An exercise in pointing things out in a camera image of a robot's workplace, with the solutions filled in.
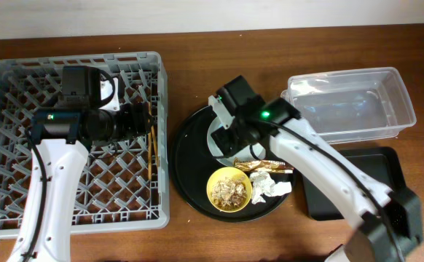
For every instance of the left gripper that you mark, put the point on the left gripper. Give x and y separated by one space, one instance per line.
139 118

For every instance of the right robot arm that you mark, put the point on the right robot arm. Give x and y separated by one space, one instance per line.
387 224

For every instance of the food scraps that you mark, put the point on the food scraps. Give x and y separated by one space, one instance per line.
229 194

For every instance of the yellow bowl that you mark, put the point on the yellow bowl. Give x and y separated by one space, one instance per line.
233 173

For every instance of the gold snack wrapper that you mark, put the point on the gold snack wrapper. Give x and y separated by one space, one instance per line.
270 166

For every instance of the round black tray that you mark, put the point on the round black tray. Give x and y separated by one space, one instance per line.
191 165

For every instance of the clear plastic bin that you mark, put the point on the clear plastic bin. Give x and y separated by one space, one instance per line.
353 105

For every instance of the grey dishwasher rack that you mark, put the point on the grey dishwasher rack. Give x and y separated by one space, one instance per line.
113 193

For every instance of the black rectangular tray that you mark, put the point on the black rectangular tray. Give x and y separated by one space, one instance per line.
380 163

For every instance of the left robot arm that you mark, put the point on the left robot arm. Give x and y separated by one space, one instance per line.
86 112

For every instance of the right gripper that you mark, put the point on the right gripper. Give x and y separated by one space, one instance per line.
221 138

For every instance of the white tissue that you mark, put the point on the white tissue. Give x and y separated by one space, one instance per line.
263 184

